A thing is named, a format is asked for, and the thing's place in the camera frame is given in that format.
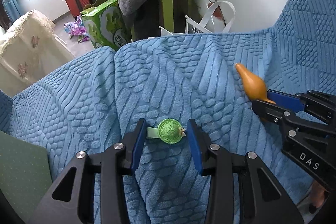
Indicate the purple patterned cloth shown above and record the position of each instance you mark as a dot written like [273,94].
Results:
[76,29]

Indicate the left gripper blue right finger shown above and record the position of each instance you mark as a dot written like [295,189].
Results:
[199,147]

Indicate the pale green box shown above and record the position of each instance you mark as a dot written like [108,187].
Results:
[25,174]

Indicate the cream lace covered furniture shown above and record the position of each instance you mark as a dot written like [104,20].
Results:
[30,50]

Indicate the person right hand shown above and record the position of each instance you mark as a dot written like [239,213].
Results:
[318,195]

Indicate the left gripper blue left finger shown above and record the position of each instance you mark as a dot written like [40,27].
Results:
[139,136]

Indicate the white bag with straps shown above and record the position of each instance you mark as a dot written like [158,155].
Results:
[192,27]

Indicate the green hat hair clip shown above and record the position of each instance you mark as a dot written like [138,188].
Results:
[169,131]

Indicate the green cardboard carton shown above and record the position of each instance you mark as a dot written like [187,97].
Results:
[105,26]

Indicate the orange gourd ornament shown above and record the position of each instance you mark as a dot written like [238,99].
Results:
[253,85]

